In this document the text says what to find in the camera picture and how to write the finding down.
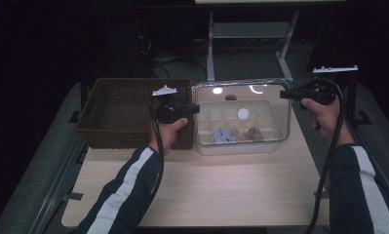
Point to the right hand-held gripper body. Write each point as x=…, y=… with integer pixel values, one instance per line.
x=322, y=91

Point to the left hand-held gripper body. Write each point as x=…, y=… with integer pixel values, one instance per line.
x=167, y=110

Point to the clear plastic lid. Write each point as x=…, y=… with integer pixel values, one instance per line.
x=273, y=94

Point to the white sock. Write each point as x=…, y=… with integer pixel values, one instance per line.
x=223, y=135

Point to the brown wicker basket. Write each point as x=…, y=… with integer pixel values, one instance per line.
x=117, y=110

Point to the white divided organizer box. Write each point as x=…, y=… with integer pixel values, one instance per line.
x=241, y=148

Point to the person's left hand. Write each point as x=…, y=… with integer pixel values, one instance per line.
x=166, y=133

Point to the person's right hand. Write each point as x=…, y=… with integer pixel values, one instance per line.
x=327, y=120

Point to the black metal stand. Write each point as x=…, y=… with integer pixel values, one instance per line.
x=361, y=118

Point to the beige sock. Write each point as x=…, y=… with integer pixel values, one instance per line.
x=254, y=133

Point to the white metal table frame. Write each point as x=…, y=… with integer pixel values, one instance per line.
x=247, y=30

